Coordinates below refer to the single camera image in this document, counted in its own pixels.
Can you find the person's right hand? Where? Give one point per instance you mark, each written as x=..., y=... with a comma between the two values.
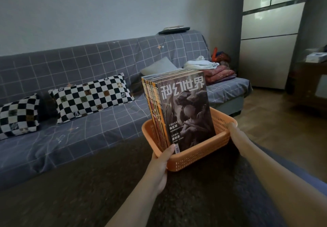
x=237, y=137

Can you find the person's left hand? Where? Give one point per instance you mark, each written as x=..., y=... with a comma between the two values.
x=159, y=168

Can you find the orange plastic basket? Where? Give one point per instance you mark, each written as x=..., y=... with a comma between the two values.
x=199, y=152

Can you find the dark landscape cover magazine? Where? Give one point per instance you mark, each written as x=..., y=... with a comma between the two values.
x=186, y=111

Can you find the thick stack of collected magazines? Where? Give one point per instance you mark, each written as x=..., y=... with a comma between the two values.
x=153, y=101

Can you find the person's right forearm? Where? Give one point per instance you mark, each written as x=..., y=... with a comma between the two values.
x=286, y=183

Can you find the person's left forearm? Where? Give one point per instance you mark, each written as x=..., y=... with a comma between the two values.
x=135, y=206

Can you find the dark red folded blanket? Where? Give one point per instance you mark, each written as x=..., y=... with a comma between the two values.
x=222, y=74

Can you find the dark stone table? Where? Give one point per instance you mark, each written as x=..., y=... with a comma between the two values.
x=89, y=183

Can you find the white folded cloth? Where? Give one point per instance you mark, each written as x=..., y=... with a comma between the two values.
x=200, y=64

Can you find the orange red fabric item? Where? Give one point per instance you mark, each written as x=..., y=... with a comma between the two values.
x=221, y=55

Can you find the dark wooden side table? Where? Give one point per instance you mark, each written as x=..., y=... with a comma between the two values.
x=304, y=86

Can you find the black white checkered pillow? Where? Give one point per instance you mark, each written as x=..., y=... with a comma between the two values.
x=89, y=97
x=18, y=116

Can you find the plain grey cushion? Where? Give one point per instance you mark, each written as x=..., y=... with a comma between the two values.
x=159, y=67

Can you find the white flat box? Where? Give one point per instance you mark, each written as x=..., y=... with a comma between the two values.
x=316, y=57

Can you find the black flat tray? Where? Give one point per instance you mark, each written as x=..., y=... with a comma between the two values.
x=173, y=30

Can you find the grey plaid covered sofa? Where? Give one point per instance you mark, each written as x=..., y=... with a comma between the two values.
x=76, y=63

